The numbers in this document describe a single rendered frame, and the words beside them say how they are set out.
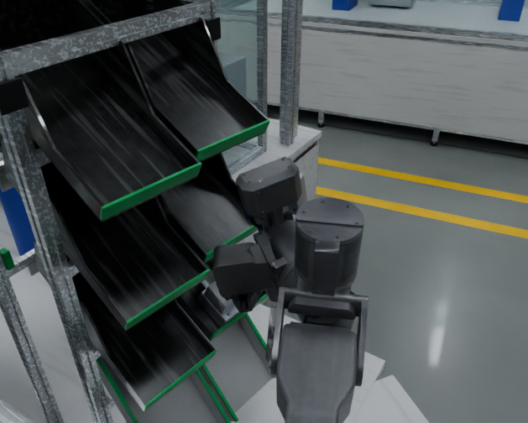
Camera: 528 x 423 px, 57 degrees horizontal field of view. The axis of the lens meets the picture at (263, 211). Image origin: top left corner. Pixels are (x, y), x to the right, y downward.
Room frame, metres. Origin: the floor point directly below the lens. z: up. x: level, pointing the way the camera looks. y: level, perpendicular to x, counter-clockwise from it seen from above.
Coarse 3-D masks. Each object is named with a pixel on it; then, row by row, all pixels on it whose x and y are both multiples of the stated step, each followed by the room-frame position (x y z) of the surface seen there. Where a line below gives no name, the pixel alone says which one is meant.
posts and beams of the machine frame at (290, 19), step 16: (288, 0) 1.95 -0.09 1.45; (288, 16) 1.96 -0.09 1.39; (288, 32) 1.95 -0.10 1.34; (288, 48) 1.95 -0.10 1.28; (288, 64) 1.94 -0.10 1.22; (288, 80) 1.94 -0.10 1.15; (288, 96) 1.94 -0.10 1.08; (288, 112) 1.94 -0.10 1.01; (288, 128) 1.94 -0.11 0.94; (288, 144) 1.94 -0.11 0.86
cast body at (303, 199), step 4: (300, 176) 0.51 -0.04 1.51; (304, 180) 0.51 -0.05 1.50; (304, 184) 0.51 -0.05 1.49; (304, 188) 0.51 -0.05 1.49; (304, 192) 0.51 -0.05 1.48; (304, 196) 0.51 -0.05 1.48; (300, 200) 0.50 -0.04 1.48; (304, 200) 0.51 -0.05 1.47; (292, 204) 0.49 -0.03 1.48; (296, 204) 0.49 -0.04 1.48; (300, 204) 0.50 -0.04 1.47; (284, 208) 0.48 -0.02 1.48; (288, 208) 0.49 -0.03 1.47; (292, 208) 0.49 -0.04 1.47; (296, 208) 0.49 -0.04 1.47; (292, 212) 0.50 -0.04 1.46; (248, 220) 0.49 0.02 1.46; (252, 220) 0.47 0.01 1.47; (252, 224) 0.49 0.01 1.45; (256, 224) 0.47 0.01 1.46; (260, 228) 0.47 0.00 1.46
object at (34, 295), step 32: (0, 224) 1.33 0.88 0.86; (32, 288) 1.02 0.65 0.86; (0, 320) 0.90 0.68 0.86; (32, 320) 0.90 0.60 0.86; (256, 320) 0.90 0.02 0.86; (288, 320) 0.90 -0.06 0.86; (0, 352) 0.79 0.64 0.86; (64, 352) 0.79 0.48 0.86; (0, 384) 0.70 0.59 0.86; (64, 384) 0.70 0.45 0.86; (32, 416) 0.62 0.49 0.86; (64, 416) 0.62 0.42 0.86; (256, 416) 0.62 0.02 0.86; (352, 416) 0.62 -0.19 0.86
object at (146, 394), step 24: (96, 312) 0.53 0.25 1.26; (168, 312) 0.56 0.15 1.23; (96, 336) 0.47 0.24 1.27; (120, 336) 0.50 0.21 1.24; (144, 336) 0.51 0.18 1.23; (168, 336) 0.52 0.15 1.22; (192, 336) 0.53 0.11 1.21; (120, 360) 0.47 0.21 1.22; (144, 360) 0.48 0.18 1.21; (168, 360) 0.48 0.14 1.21; (192, 360) 0.49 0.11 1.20; (144, 384) 0.44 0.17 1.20; (168, 384) 0.45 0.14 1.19; (144, 408) 0.41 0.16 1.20
